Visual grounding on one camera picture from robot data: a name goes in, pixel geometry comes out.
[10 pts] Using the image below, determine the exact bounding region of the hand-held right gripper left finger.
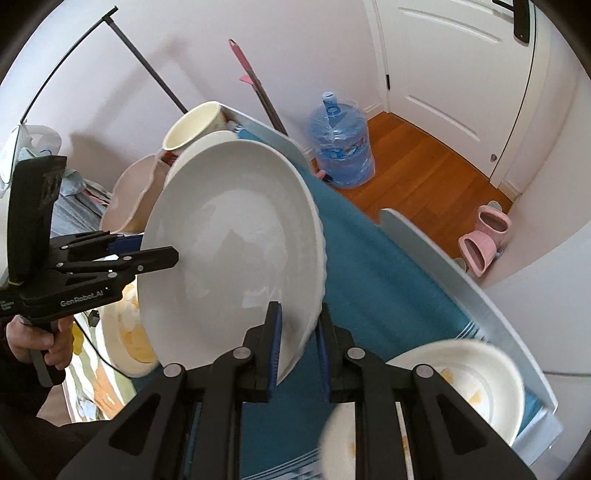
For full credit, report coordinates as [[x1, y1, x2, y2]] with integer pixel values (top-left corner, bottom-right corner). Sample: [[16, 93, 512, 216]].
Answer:
[[55, 301, 283, 480]]

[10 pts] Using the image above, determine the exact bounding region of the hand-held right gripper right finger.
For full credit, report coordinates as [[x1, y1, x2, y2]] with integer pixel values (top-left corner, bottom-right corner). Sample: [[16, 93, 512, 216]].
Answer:
[[315, 302, 539, 480]]

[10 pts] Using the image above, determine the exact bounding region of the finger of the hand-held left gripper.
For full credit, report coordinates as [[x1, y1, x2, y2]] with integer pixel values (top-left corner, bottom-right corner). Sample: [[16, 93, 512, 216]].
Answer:
[[54, 246, 180, 283], [48, 231, 145, 260]]

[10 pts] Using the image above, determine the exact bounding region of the large white plate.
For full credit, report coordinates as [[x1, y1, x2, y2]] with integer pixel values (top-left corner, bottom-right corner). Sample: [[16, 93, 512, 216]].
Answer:
[[137, 140, 329, 384]]

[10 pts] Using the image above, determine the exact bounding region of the cream deep bowl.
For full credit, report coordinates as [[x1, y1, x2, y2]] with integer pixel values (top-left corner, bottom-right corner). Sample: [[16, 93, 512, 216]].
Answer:
[[161, 102, 227, 155]]

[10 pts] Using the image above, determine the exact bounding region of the person's left forearm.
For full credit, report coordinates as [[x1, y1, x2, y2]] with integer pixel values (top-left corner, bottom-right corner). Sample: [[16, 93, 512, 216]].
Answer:
[[0, 351, 121, 480]]

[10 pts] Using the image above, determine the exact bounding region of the person's left hand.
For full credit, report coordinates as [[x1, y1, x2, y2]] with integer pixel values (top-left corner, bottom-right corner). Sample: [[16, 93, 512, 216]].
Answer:
[[7, 318, 75, 370]]

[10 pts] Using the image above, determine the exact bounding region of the grey clothes pile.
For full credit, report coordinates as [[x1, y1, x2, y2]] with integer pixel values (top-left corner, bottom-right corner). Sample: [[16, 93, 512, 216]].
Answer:
[[51, 168, 112, 227]]

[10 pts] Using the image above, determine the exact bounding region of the pink scalloped plate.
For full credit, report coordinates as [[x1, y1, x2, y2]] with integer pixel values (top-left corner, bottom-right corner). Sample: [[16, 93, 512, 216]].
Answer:
[[99, 154, 169, 234]]

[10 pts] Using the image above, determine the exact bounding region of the clear plastic bag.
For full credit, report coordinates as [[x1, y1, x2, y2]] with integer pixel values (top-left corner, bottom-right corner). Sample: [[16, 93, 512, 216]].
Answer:
[[0, 124, 63, 185]]

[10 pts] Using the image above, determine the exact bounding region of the white plate with yellow print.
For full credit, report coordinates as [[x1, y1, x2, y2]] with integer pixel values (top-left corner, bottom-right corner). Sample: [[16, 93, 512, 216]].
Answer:
[[320, 401, 414, 480]]

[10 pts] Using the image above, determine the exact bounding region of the teal table cloth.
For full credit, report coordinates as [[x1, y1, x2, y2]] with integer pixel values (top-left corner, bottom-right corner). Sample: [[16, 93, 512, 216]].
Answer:
[[182, 129, 543, 480]]

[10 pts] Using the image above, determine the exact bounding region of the white bowl with yellow print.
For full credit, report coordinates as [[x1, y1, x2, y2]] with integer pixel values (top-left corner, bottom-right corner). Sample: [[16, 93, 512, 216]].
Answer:
[[99, 281, 162, 378], [383, 339, 526, 446]]

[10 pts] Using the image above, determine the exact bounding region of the plain white bowl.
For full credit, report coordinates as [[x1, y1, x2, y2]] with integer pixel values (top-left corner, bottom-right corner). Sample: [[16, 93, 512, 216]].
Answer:
[[168, 130, 238, 185]]

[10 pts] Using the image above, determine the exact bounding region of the floral printed cloth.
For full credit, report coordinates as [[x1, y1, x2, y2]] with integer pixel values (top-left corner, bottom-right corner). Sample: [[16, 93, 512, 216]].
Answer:
[[60, 295, 153, 421]]

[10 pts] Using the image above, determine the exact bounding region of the curved black rod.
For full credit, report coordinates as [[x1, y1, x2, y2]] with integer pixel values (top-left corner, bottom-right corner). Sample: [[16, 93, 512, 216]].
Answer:
[[19, 7, 116, 126]]

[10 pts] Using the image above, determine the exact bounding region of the straight black pole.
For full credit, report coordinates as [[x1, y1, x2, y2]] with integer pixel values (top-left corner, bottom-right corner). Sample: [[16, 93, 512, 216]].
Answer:
[[102, 4, 188, 114]]

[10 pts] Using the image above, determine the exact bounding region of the pink slipper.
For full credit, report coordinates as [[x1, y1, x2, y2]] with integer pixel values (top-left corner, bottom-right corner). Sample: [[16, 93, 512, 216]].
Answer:
[[458, 232, 497, 278], [478, 204, 512, 252]]

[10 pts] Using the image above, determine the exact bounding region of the pink mop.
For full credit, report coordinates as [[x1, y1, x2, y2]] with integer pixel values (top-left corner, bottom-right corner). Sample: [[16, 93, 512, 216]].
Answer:
[[228, 39, 289, 136]]

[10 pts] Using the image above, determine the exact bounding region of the blue water bottle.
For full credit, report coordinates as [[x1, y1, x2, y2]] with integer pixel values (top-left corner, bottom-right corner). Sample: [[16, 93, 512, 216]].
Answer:
[[307, 91, 376, 189]]

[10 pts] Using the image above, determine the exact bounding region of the white door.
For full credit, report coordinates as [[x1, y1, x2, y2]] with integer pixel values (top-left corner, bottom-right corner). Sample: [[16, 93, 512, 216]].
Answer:
[[374, 0, 539, 190]]

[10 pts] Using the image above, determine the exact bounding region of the black door handle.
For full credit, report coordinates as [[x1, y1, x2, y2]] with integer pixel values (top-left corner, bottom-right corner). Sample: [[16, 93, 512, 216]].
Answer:
[[492, 0, 532, 44]]

